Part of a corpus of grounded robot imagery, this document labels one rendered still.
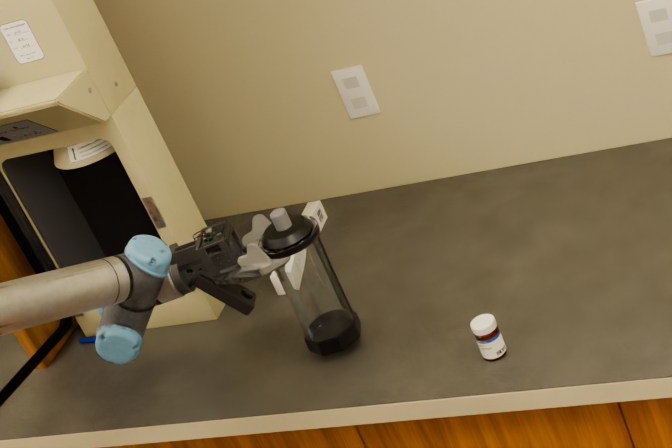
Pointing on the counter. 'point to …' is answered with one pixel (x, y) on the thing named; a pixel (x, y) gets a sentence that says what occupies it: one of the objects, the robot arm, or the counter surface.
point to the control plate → (23, 130)
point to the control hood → (55, 102)
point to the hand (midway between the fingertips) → (290, 246)
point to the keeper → (154, 212)
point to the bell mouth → (82, 154)
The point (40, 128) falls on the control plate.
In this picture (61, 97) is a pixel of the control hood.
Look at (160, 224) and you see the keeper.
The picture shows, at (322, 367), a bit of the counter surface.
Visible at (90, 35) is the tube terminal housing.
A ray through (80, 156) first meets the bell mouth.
